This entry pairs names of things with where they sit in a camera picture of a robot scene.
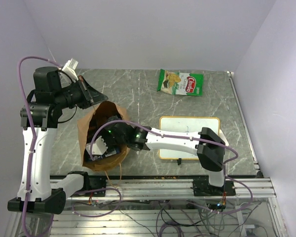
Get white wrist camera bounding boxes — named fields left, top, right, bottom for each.
left=61, top=58, right=78, bottom=83
left=85, top=136, right=108, bottom=156

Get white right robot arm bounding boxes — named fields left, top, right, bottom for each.
left=100, top=116, right=226, bottom=196

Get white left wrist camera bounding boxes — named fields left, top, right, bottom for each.
left=61, top=58, right=78, bottom=83

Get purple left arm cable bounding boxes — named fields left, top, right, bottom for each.
left=16, top=56, right=65, bottom=237

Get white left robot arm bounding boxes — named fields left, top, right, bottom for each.
left=7, top=66, right=108, bottom=214

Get dark blue snack packet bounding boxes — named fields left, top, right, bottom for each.
left=84, top=146, right=121, bottom=162

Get aluminium mounting rail frame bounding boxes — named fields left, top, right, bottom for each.
left=5, top=172, right=288, bottom=237

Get white dry-erase board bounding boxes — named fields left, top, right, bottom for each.
left=158, top=116, right=229, bottom=160

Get brown paper bag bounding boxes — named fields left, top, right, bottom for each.
left=77, top=101, right=130, bottom=177

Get green Chiuba chips bag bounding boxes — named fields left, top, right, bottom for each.
left=157, top=69, right=204, bottom=96

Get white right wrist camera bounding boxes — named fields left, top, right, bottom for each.
left=85, top=136, right=108, bottom=156

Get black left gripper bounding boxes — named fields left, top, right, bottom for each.
left=54, top=75, right=109, bottom=109

